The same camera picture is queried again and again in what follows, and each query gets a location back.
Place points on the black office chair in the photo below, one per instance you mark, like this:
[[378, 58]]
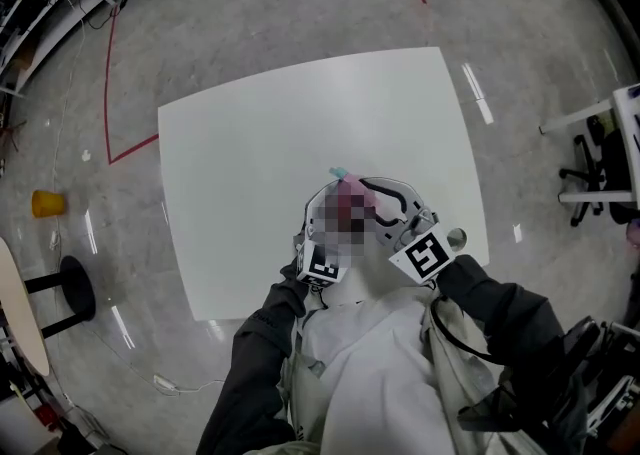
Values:
[[595, 173]]

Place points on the small red box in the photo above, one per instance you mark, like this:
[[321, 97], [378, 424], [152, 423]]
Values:
[[46, 415]]

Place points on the person's right forearm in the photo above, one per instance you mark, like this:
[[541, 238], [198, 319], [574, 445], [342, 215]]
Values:
[[500, 313]]

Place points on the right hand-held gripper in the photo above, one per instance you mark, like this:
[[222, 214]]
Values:
[[425, 253]]

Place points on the black equipment case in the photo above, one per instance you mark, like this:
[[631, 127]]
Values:
[[600, 373]]

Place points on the white shelving workbench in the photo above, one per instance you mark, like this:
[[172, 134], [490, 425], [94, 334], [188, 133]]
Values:
[[40, 3]]

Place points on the white desk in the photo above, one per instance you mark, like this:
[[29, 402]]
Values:
[[625, 113]]

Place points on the black round stool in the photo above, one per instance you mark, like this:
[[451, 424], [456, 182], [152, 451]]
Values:
[[75, 293]]

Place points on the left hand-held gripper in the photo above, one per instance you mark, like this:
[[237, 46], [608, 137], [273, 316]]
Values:
[[320, 263]]

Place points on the white power strip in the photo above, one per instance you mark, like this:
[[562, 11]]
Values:
[[165, 383]]

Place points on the person's white clothed torso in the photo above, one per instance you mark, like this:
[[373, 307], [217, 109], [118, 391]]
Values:
[[380, 373]]

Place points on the round wooden table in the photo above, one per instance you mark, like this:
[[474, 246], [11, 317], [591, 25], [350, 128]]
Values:
[[22, 313]]

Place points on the person's left forearm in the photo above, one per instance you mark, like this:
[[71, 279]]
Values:
[[255, 358]]

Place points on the pink spray bottle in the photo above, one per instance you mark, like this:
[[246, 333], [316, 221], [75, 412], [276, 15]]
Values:
[[361, 189]]

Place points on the round grey table grommet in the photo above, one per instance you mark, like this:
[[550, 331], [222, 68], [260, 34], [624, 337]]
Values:
[[457, 237]]

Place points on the yellow bucket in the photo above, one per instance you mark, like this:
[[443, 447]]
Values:
[[47, 204]]

